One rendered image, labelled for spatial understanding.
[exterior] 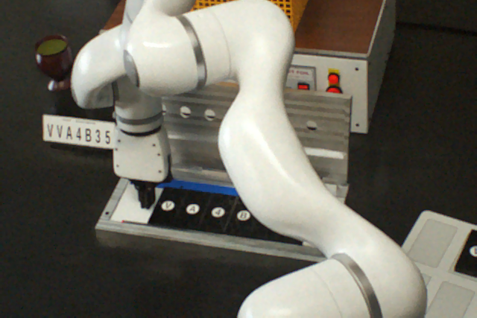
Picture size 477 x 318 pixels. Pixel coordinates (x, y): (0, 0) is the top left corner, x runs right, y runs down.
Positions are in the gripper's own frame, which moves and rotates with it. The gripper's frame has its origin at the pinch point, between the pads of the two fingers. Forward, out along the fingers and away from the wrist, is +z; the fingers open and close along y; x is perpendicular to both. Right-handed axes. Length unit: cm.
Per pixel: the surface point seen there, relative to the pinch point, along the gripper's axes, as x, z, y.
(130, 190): 4.0, 1.8, -5.0
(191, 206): 0.6, 1.3, 8.5
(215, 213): -0.3, 1.5, 13.4
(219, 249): -6.9, 4.7, 16.2
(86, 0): 68, -10, -41
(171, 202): 1.0, 1.2, 4.4
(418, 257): -1, 4, 51
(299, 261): -6.9, 4.5, 31.1
